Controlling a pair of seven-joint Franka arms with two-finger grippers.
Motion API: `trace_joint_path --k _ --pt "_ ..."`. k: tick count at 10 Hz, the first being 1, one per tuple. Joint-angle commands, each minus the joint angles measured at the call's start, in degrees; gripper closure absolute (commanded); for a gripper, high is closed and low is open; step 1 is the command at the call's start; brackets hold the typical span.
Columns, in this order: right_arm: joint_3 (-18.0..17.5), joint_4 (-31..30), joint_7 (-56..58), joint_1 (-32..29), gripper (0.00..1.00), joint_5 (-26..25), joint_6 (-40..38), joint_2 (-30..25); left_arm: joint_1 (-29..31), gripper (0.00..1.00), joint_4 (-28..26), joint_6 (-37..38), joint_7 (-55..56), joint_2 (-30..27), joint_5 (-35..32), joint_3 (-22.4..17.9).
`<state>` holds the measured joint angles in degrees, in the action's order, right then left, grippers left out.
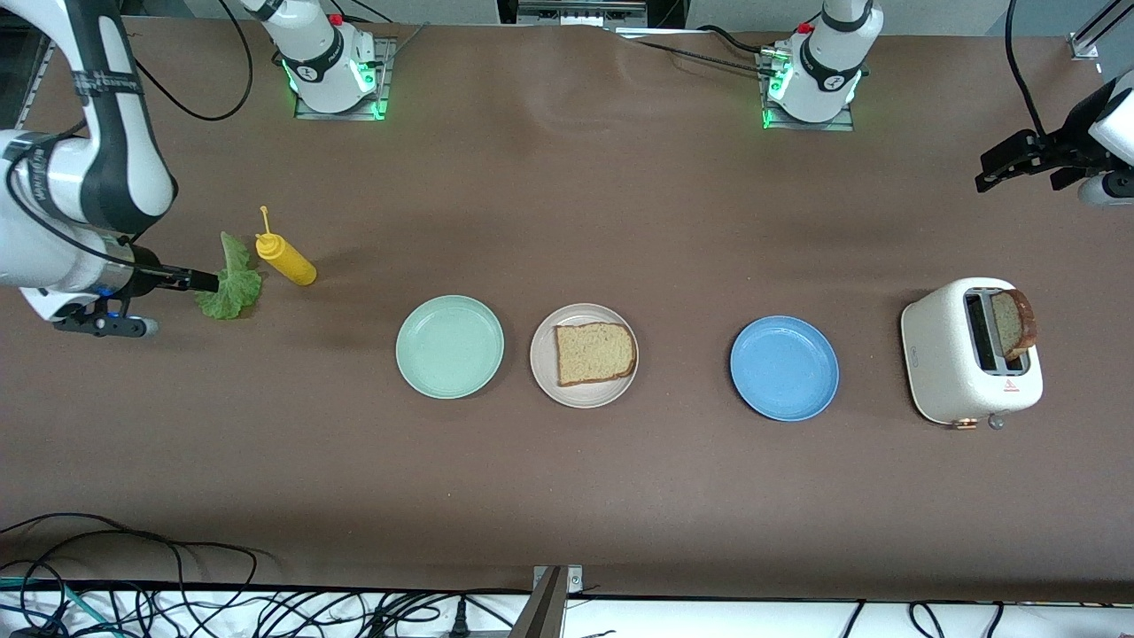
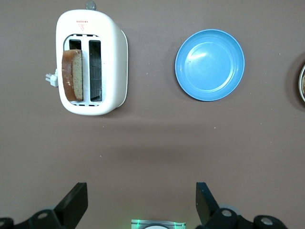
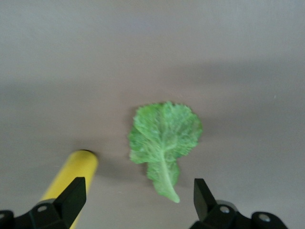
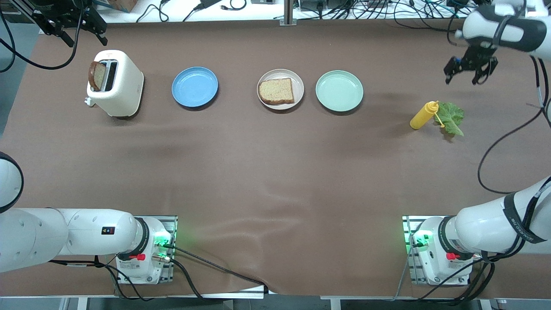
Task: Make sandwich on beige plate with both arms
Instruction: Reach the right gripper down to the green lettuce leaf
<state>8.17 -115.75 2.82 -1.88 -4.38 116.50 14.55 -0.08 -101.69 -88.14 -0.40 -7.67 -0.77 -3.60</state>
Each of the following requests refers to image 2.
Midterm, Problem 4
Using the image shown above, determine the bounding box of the beige plate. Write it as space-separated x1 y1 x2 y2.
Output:
297 63 305 103

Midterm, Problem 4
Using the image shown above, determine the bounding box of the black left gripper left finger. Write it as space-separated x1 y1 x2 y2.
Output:
0 182 89 229

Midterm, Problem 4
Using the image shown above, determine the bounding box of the white power plug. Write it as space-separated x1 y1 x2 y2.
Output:
45 69 59 88

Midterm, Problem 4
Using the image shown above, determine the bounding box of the blue plate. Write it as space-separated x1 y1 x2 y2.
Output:
175 29 245 102

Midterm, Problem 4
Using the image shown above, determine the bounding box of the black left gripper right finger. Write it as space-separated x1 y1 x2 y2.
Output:
195 182 286 229

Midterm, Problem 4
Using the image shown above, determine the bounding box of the white two-slot toaster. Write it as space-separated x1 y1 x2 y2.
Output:
56 0 129 116

